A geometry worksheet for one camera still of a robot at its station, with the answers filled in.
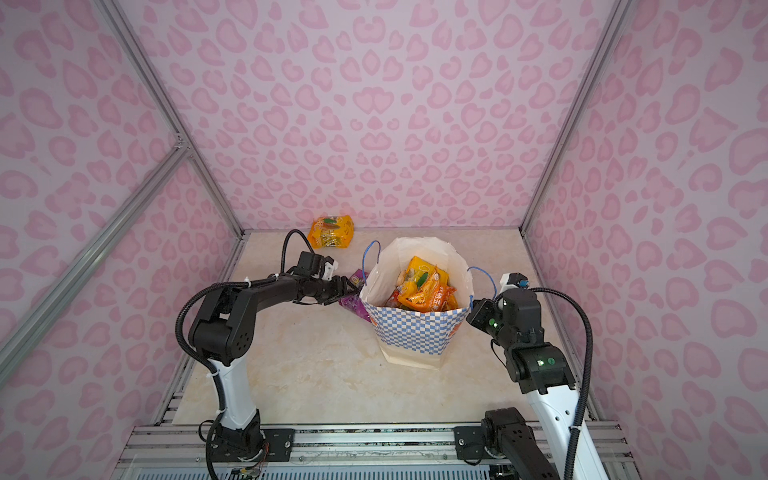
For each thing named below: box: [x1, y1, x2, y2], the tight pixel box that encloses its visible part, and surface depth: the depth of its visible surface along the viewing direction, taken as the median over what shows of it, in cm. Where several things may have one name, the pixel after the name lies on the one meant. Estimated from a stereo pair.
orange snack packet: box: [398, 272, 458, 312], surface depth 83 cm
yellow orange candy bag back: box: [308, 215, 355, 249], surface depth 116 cm
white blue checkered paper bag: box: [360, 236, 474, 369], surface depth 77 cm
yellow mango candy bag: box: [398, 256, 449, 301], surface depth 89 cm
